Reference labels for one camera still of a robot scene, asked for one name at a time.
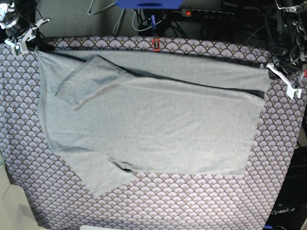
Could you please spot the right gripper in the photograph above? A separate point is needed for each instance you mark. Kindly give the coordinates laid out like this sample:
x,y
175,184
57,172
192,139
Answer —
x,y
22,31

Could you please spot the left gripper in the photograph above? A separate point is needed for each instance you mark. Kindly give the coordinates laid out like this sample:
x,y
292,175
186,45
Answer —
x,y
292,72

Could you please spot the grey T-shirt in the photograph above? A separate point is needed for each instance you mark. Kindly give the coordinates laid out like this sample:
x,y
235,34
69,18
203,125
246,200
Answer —
x,y
112,114

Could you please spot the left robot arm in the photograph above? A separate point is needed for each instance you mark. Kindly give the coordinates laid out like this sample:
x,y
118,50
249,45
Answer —
x,y
286,26

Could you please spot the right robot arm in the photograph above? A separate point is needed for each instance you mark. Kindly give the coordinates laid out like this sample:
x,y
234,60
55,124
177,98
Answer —
x,y
14,9

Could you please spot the red clamp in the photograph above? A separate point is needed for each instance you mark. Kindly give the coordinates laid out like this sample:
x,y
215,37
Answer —
x,y
156,44

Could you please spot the black OpenArm box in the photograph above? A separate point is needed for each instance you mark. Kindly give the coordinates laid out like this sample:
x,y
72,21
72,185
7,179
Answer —
x,y
290,209

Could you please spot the patterned tablecloth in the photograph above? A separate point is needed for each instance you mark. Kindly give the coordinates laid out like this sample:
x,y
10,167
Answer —
x,y
59,200

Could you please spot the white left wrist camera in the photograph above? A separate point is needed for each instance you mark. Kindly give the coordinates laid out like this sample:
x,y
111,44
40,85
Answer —
x,y
293,92

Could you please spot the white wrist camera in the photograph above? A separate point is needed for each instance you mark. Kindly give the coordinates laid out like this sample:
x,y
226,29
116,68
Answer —
x,y
19,49
293,92

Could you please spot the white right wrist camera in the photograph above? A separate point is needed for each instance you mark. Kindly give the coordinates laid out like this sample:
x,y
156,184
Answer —
x,y
19,49

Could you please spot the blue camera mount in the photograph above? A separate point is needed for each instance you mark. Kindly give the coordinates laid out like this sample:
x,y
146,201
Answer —
x,y
149,4

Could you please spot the power strip with red switch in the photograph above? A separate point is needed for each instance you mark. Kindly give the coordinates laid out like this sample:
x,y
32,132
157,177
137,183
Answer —
x,y
207,14

